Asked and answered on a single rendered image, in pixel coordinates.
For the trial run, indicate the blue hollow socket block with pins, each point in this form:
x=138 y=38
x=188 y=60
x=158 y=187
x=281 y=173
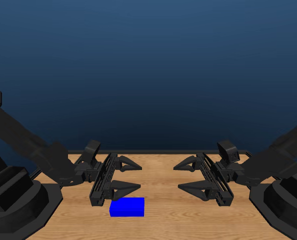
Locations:
x=128 y=207

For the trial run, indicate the black table frame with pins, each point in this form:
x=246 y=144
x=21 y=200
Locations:
x=163 y=151

